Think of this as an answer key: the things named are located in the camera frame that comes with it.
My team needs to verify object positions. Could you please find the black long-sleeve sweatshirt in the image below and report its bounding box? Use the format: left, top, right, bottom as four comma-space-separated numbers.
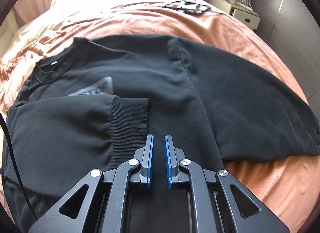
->
1, 35, 319, 232

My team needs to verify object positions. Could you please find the cream bed sheet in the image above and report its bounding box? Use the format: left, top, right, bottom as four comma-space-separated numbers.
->
1, 0, 121, 62

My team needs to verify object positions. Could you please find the left pink curtain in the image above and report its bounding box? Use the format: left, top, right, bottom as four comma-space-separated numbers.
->
13, 0, 52, 26

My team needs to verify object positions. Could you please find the white bedside cabinet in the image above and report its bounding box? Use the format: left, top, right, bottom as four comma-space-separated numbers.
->
209, 0, 261, 31

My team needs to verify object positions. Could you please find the rust orange bed blanket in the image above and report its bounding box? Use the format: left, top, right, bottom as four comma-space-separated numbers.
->
1, 0, 319, 232

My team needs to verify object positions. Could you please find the thick black cable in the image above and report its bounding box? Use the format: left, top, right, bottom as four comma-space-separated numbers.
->
0, 112, 38, 221

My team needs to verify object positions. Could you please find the black patterned item on bed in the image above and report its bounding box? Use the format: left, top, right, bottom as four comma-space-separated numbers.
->
160, 0, 210, 15

